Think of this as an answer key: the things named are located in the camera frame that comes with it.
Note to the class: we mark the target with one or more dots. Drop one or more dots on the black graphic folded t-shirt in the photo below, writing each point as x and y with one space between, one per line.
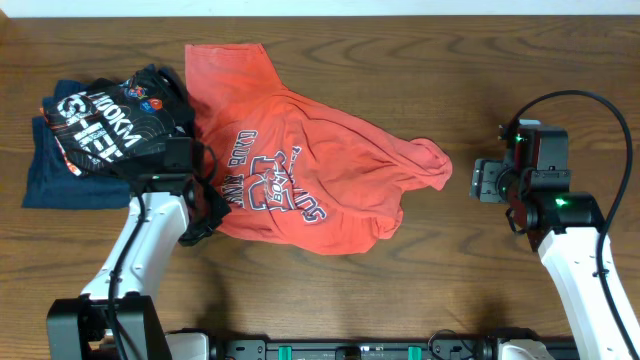
112 122

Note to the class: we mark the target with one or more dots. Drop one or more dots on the orange printed t-shirt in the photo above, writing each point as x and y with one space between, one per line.
295 171

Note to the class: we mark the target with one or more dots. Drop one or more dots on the navy blue folded garment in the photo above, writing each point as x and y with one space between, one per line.
51 185

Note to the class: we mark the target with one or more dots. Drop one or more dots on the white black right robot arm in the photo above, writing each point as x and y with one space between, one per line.
565 229

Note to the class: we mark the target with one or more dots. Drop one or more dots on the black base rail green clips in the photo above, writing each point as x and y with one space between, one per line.
445 344

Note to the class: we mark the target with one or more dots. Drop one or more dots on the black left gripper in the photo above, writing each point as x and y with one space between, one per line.
220 209

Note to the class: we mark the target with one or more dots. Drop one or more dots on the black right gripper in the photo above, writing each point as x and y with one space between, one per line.
486 173

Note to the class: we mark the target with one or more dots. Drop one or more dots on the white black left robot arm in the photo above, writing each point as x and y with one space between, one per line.
114 317

